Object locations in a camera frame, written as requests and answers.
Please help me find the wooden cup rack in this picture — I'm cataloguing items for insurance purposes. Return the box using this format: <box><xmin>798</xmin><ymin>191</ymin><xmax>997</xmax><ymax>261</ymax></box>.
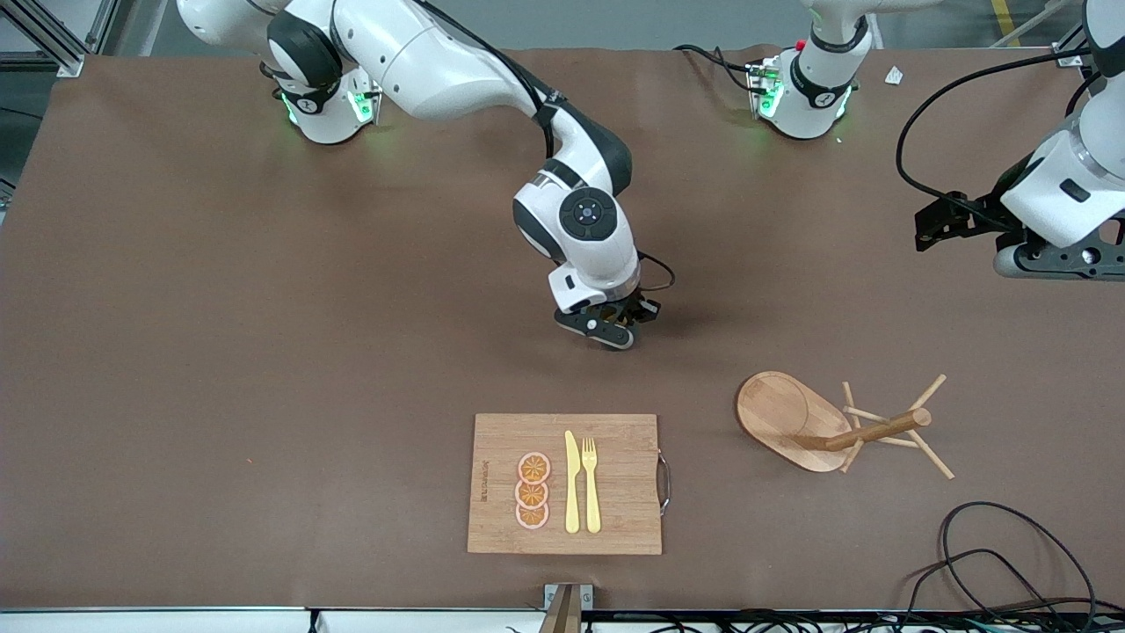
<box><xmin>736</xmin><ymin>371</ymin><xmax>956</xmax><ymax>481</ymax></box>

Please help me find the wooden cutting board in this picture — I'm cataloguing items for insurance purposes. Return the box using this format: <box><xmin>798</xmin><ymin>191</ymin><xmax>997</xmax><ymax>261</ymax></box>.
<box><xmin>467</xmin><ymin>413</ymin><xmax>671</xmax><ymax>556</ymax></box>

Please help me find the yellow plastic knife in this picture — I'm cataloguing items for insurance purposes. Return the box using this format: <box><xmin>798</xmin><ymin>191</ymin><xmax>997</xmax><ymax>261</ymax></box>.
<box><xmin>564</xmin><ymin>430</ymin><xmax>582</xmax><ymax>535</ymax></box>

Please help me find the yellow plastic fork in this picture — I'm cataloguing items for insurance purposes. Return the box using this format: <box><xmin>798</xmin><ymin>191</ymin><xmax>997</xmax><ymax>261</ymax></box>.
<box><xmin>581</xmin><ymin>437</ymin><xmax>602</xmax><ymax>535</ymax></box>

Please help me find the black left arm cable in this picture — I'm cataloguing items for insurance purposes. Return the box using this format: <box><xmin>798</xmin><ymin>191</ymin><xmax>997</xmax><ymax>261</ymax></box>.
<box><xmin>895</xmin><ymin>48</ymin><xmax>1100</xmax><ymax>212</ymax></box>

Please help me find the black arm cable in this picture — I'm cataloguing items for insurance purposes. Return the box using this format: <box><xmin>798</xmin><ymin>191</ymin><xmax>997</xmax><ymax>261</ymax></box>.
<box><xmin>413</xmin><ymin>0</ymin><xmax>676</xmax><ymax>293</ymax></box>
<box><xmin>895</xmin><ymin>48</ymin><xmax>1100</xmax><ymax>212</ymax></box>

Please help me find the aluminium frame profile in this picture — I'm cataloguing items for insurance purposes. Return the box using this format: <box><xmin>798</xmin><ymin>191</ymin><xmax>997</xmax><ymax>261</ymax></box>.
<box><xmin>0</xmin><ymin>0</ymin><xmax>120</xmax><ymax>76</ymax></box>
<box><xmin>1053</xmin><ymin>26</ymin><xmax>1092</xmax><ymax>68</ymax></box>

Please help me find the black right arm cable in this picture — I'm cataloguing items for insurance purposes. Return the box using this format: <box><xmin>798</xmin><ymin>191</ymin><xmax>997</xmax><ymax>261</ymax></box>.
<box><xmin>413</xmin><ymin>0</ymin><xmax>676</xmax><ymax>293</ymax></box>

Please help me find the black base cable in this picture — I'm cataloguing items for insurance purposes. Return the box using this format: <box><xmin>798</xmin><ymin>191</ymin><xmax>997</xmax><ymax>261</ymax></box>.
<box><xmin>675</xmin><ymin>44</ymin><xmax>761</xmax><ymax>93</ymax></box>

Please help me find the black looped cable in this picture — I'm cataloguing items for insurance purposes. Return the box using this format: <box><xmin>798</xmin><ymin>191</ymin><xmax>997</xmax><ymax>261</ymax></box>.
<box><xmin>904</xmin><ymin>549</ymin><xmax>1051</xmax><ymax>633</ymax></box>
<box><xmin>939</xmin><ymin>501</ymin><xmax>1100</xmax><ymax>633</ymax></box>

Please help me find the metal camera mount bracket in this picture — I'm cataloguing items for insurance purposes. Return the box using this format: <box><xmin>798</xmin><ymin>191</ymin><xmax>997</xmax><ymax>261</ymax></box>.
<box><xmin>543</xmin><ymin>584</ymin><xmax>593</xmax><ymax>633</ymax></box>

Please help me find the black cable bundle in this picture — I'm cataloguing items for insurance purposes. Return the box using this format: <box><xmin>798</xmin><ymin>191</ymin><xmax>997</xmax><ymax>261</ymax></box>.
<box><xmin>580</xmin><ymin>609</ymin><xmax>1125</xmax><ymax>633</ymax></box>

